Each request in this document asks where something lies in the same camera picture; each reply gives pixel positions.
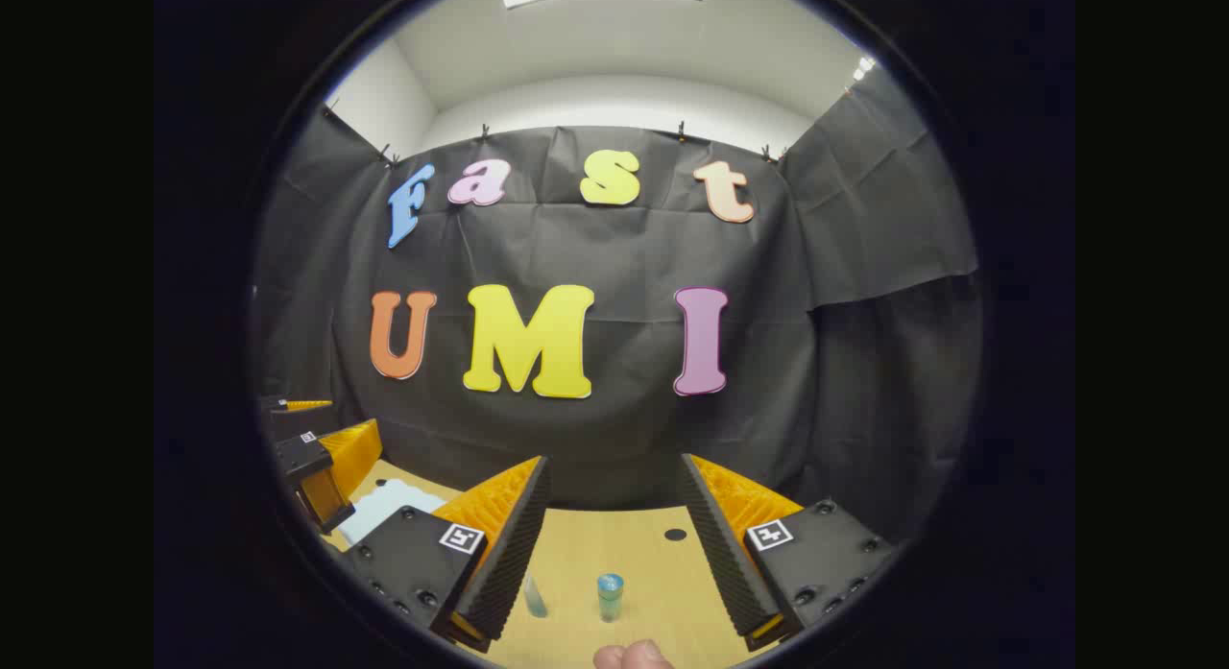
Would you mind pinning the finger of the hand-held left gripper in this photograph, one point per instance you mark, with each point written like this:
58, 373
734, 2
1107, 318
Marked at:
293, 421
307, 458

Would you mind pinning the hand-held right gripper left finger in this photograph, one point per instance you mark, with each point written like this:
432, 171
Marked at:
504, 554

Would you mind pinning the blue capped clear bottle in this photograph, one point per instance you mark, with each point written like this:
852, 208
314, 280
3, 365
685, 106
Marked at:
611, 600

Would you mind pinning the white blue skin care tube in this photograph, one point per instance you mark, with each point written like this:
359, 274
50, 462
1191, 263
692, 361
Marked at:
535, 600

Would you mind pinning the light blue suitcase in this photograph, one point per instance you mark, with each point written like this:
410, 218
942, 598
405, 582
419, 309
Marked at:
384, 506

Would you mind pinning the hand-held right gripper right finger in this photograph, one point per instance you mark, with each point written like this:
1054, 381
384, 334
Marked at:
725, 554

